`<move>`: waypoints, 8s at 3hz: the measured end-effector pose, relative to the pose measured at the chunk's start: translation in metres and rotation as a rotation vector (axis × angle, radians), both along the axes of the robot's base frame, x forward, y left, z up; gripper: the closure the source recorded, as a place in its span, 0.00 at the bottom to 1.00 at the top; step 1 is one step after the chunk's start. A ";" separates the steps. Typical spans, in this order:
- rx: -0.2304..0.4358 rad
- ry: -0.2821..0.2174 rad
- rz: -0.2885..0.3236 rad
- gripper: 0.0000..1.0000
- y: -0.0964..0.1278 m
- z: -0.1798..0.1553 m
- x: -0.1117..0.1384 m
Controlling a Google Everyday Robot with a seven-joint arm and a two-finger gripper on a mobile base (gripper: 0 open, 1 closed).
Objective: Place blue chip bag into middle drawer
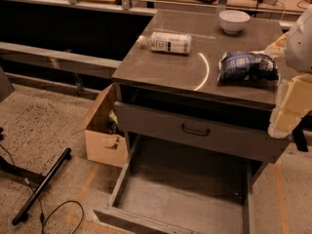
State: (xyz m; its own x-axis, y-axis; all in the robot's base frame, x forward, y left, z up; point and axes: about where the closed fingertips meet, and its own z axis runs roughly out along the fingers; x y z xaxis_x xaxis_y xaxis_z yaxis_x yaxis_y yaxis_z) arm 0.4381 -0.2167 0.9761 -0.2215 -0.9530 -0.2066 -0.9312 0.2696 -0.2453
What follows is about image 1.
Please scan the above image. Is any black metal stand leg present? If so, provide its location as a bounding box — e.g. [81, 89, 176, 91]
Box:
[12, 148, 71, 226]

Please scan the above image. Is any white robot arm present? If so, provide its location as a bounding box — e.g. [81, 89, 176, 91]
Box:
[264, 5, 312, 138]

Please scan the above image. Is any clear plastic bottle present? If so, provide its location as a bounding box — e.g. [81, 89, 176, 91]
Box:
[136, 31, 192, 55]

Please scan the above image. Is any cardboard box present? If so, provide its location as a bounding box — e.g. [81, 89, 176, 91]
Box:
[71, 85, 128, 167]

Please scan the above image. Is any grey drawer cabinet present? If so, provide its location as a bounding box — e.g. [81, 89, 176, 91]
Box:
[111, 9, 308, 180]

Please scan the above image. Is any black floor cable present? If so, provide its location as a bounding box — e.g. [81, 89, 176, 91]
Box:
[0, 143, 85, 234]

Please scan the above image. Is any green item in box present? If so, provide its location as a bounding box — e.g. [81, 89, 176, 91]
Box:
[107, 110, 119, 134]

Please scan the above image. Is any grey upper drawer with handle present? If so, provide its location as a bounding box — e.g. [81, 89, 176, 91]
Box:
[115, 101, 290, 163]

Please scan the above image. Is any grey metal rail frame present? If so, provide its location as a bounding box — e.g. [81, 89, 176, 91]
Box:
[0, 42, 121, 79]

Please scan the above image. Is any blue chip bag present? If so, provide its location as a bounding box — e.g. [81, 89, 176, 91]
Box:
[217, 52, 279, 82]

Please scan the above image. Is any grey open lower drawer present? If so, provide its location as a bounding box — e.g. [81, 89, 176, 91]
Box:
[96, 136, 255, 234]

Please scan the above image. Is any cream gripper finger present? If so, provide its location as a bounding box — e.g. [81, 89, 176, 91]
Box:
[264, 32, 289, 59]

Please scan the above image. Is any white ceramic bowl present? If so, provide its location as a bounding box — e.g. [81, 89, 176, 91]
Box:
[218, 10, 251, 34]

